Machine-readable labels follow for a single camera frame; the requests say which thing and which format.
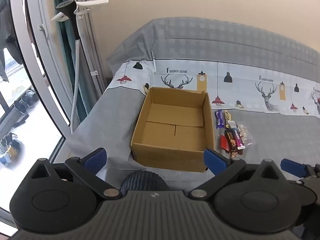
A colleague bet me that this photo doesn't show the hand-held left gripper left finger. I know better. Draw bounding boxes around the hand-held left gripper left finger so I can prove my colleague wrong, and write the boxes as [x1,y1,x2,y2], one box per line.
[24,148,121,201]

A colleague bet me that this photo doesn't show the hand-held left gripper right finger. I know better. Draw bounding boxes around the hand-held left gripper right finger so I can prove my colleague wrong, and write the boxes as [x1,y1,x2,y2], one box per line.
[189,148,285,201]

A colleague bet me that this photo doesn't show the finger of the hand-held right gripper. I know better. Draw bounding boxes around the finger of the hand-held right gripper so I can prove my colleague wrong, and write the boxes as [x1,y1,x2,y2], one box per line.
[280,158,320,180]

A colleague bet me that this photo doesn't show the red black coffee stick packet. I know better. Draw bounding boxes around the red black coffee stick packet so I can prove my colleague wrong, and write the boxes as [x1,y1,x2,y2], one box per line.
[224,131,244,156]

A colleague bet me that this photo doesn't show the blue stick packet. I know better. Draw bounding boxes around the blue stick packet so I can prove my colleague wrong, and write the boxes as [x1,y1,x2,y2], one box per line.
[228,121,245,148]

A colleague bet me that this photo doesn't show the brown cardboard box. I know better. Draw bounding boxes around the brown cardboard box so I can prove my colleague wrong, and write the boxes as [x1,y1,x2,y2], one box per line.
[130,87,215,173]

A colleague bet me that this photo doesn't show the red snack packet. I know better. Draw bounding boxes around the red snack packet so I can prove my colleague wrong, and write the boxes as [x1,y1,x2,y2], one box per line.
[220,135,230,153]

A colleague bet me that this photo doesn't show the grey printed blanket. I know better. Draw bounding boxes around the grey printed blanket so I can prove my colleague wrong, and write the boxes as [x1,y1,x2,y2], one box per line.
[66,17,320,198]

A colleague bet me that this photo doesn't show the clear cookie packet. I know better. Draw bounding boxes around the clear cookie packet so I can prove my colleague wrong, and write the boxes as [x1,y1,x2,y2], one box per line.
[236,123,253,146]

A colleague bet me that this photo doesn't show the purple candy packet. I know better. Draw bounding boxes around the purple candy packet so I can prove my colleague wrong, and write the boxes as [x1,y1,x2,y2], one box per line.
[215,109,225,130]

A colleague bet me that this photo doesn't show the person's dark knit trouser leg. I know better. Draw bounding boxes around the person's dark knit trouser leg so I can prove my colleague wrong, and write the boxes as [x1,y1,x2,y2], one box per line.
[119,170,170,197]

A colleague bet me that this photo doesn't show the black shoe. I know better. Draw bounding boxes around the black shoe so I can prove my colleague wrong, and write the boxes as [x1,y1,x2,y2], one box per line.
[12,114,30,128]

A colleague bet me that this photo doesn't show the pile of shoes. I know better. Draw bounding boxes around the pile of shoes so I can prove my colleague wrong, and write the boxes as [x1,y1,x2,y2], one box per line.
[0,132,24,166]

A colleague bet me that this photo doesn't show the grey sneaker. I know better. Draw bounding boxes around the grey sneaker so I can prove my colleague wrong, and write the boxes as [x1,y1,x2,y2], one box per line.
[14,99,29,114]
[25,90,40,108]

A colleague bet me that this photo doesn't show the white steamer pole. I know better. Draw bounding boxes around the white steamer pole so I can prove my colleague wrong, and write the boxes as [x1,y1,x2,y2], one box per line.
[74,12,99,77]

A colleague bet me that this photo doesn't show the grey curtain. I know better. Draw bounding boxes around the grey curtain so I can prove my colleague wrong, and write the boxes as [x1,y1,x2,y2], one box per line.
[67,0,107,99]

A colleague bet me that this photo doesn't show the black garment steamer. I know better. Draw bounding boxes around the black garment steamer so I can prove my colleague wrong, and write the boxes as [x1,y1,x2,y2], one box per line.
[55,0,82,135]

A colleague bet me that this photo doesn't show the dark hanging clothes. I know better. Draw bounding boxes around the dark hanging clothes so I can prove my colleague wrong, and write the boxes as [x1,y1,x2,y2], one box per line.
[0,0,24,82]

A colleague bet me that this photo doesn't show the white plastic hanger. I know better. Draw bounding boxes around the white plastic hanger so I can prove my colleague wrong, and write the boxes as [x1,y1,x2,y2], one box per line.
[51,0,109,22]

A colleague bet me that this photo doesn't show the white window frame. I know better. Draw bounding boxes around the white window frame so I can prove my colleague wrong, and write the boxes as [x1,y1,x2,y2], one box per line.
[0,0,73,238]

